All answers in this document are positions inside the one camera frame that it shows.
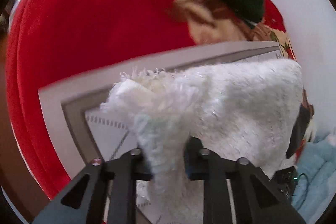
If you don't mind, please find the black folded garment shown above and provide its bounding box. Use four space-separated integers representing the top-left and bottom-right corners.
286 105 310 159

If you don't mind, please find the white floral grid bedsheet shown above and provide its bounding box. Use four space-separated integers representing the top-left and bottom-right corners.
37 40 283 224

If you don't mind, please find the white fluffy cardigan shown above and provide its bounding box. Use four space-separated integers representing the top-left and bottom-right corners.
100 59 303 223

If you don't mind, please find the light blue quilt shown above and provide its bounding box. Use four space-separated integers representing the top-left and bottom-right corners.
291 133 335 223

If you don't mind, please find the red floral blanket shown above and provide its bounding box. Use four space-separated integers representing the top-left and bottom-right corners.
6 0 295 198

